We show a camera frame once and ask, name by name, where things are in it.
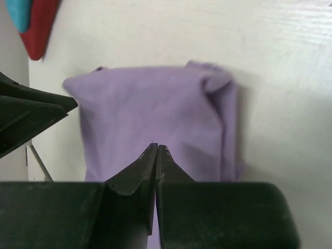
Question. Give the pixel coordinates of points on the red t shirt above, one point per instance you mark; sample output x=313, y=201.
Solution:
x=35, y=39

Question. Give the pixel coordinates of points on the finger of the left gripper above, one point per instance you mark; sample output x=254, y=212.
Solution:
x=22, y=120
x=12, y=89

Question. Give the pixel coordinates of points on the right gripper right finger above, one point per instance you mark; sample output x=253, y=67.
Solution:
x=219, y=214

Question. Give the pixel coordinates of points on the purple t shirt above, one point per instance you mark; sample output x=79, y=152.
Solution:
x=191, y=109

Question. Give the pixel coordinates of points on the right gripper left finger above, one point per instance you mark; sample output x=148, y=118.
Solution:
x=117, y=213

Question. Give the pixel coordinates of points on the blue t shirt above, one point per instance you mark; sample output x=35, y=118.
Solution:
x=20, y=13

